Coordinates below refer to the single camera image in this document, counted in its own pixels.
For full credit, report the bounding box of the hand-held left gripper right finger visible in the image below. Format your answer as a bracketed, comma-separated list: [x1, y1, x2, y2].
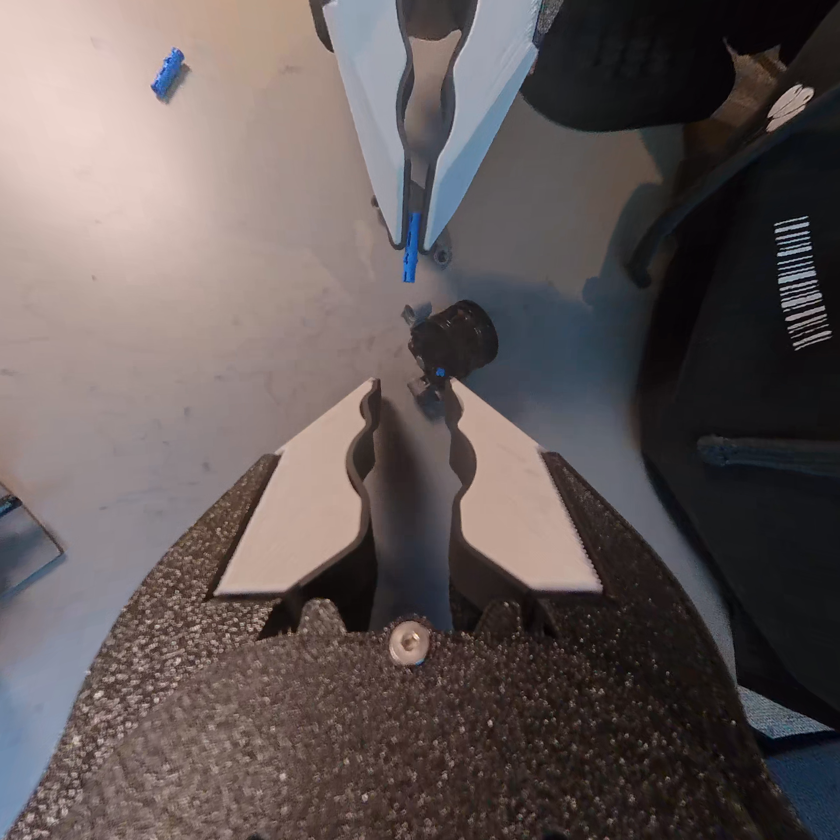
[444, 378, 605, 632]

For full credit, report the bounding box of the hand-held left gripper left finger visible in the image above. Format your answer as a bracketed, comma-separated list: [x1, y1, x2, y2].
[213, 377, 383, 632]

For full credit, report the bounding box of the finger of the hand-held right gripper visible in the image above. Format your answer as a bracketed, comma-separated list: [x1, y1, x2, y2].
[315, 0, 414, 250]
[421, 0, 544, 252]

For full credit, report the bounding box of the grey curved brick panel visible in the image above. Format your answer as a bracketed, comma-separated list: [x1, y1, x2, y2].
[369, 193, 455, 269]

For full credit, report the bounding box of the black round toy lens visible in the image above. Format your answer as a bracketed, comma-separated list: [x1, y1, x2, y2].
[402, 298, 500, 414]

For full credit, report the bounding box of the grey brick head assembly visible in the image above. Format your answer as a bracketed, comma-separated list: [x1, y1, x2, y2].
[0, 482, 67, 595]

